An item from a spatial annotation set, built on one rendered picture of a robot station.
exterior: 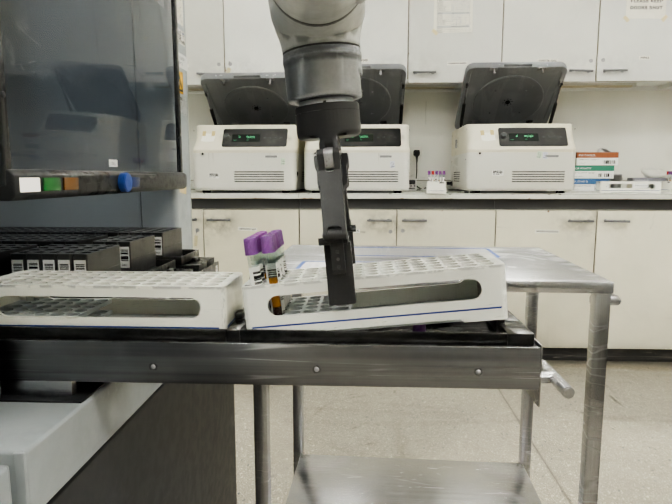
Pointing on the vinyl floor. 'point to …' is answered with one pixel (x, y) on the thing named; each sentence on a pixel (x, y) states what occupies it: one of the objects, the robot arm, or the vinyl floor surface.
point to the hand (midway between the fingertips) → (343, 276)
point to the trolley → (530, 279)
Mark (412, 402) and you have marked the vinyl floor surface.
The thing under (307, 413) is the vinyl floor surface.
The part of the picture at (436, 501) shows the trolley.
